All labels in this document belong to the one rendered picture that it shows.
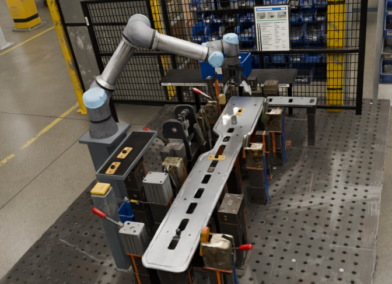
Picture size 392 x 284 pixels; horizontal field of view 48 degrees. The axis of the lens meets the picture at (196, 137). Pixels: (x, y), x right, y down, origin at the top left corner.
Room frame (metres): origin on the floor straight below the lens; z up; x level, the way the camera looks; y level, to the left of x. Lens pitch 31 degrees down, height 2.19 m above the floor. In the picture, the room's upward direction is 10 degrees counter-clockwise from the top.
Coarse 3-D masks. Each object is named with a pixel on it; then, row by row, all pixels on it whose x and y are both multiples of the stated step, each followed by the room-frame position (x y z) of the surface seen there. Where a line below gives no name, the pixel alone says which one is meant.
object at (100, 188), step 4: (96, 184) 1.50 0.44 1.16; (100, 184) 1.49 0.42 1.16; (104, 184) 1.49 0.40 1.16; (108, 184) 1.48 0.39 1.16; (96, 188) 1.47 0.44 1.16; (100, 188) 1.46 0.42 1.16; (104, 188) 1.46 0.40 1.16; (92, 192) 1.45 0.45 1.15; (96, 192) 1.45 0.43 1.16; (100, 192) 1.44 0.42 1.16; (104, 192) 1.44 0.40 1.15
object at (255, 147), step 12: (252, 144) 1.78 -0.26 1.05; (252, 156) 1.75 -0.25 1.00; (264, 156) 1.77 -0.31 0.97; (252, 168) 1.75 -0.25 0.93; (264, 168) 1.74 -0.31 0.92; (252, 180) 1.76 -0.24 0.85; (264, 180) 1.77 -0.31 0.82; (252, 192) 1.75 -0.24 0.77; (264, 192) 1.74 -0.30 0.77; (252, 204) 1.75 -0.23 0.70; (264, 204) 1.73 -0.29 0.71
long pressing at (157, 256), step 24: (240, 96) 2.41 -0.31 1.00; (240, 120) 2.11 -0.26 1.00; (216, 144) 1.90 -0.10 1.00; (240, 144) 1.87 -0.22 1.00; (192, 168) 1.73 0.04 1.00; (216, 168) 1.70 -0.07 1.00; (192, 192) 1.54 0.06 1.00; (216, 192) 1.51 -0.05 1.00; (168, 216) 1.41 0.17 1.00; (192, 216) 1.39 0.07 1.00; (168, 240) 1.27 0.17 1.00; (192, 240) 1.25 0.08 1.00; (144, 264) 1.17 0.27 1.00; (168, 264) 1.15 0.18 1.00
